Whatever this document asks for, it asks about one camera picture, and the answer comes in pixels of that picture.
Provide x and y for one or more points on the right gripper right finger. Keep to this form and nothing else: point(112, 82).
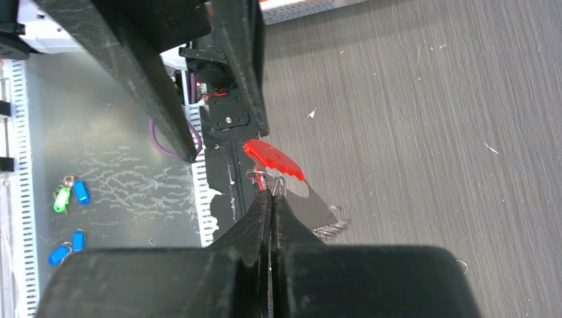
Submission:
point(314, 279)

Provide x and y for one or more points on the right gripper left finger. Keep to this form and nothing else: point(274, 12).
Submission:
point(228, 278)

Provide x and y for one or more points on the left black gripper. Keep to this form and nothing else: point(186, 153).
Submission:
point(124, 37)

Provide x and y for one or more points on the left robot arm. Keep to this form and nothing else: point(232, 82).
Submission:
point(27, 29)

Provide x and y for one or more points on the blue tagged key pair right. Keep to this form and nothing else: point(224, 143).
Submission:
point(78, 240)

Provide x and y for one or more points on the blue tagged key pair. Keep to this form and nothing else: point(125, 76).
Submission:
point(59, 254)
point(78, 240)

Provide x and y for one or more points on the blue tagged key beside green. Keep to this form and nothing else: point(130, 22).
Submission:
point(79, 188)

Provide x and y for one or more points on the blue tagged key pair left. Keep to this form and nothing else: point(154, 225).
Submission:
point(59, 254)

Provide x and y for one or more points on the green tagged key on tray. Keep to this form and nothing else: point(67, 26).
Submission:
point(61, 200)

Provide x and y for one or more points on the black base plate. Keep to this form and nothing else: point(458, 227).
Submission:
point(224, 113)

